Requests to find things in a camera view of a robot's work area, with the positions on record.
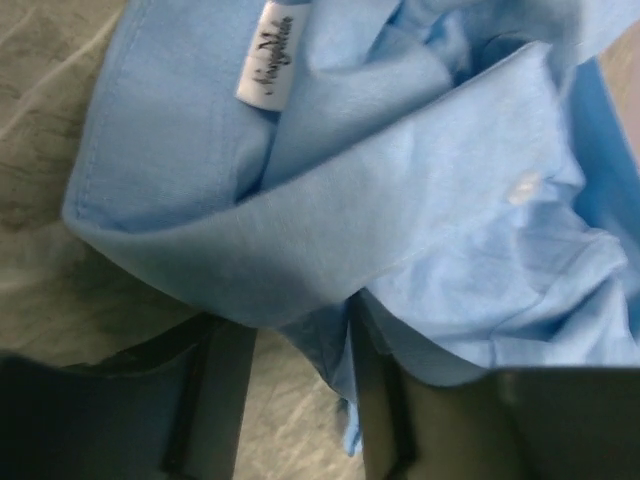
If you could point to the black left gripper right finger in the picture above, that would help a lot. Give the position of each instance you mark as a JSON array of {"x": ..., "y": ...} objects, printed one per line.
[{"x": 412, "y": 430}]

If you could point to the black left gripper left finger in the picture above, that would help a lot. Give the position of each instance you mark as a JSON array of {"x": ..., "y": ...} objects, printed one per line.
[{"x": 168, "y": 408}]

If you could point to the light blue long sleeve shirt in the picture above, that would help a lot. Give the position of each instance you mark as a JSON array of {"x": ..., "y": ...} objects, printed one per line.
[{"x": 458, "y": 163}]

